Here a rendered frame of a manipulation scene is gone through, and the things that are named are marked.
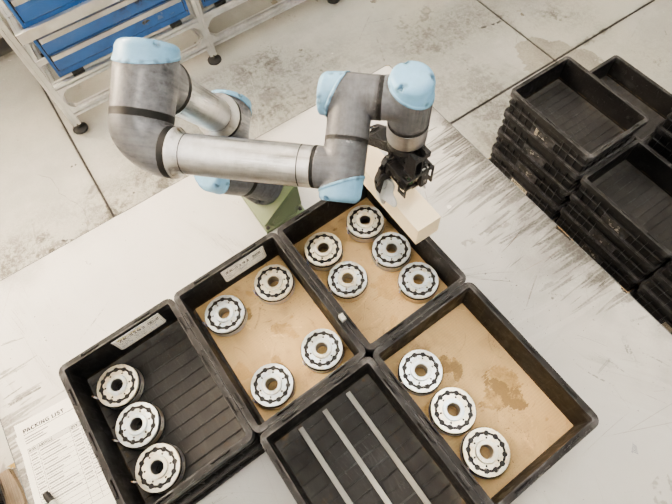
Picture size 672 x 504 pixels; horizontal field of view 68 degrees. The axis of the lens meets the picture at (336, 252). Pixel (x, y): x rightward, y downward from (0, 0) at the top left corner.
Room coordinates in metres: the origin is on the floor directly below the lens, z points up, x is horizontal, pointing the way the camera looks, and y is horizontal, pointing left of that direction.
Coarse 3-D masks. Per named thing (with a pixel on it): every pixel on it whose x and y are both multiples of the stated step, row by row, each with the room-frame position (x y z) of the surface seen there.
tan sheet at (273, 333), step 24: (264, 264) 0.59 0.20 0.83; (240, 288) 0.53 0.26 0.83; (264, 312) 0.46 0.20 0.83; (288, 312) 0.45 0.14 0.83; (312, 312) 0.44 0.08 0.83; (216, 336) 0.41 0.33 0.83; (240, 336) 0.40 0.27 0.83; (264, 336) 0.39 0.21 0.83; (288, 336) 0.38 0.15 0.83; (240, 360) 0.34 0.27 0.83; (264, 360) 0.33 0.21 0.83; (288, 360) 0.32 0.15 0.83; (312, 384) 0.26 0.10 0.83; (264, 408) 0.22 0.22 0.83
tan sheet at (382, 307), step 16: (352, 208) 0.73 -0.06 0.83; (336, 224) 0.69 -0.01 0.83; (384, 224) 0.67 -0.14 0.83; (304, 240) 0.65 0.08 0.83; (352, 240) 0.63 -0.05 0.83; (304, 256) 0.60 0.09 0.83; (352, 256) 0.58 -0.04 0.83; (368, 256) 0.58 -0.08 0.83; (416, 256) 0.56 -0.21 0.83; (320, 272) 0.55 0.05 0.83; (368, 272) 0.53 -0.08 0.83; (384, 272) 0.52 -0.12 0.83; (368, 288) 0.48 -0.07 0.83; (384, 288) 0.48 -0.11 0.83; (352, 304) 0.45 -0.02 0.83; (368, 304) 0.44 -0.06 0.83; (384, 304) 0.43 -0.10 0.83; (400, 304) 0.43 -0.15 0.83; (416, 304) 0.42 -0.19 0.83; (352, 320) 0.40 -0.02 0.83; (368, 320) 0.40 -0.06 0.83; (384, 320) 0.39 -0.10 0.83; (400, 320) 0.39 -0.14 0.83; (368, 336) 0.36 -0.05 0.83
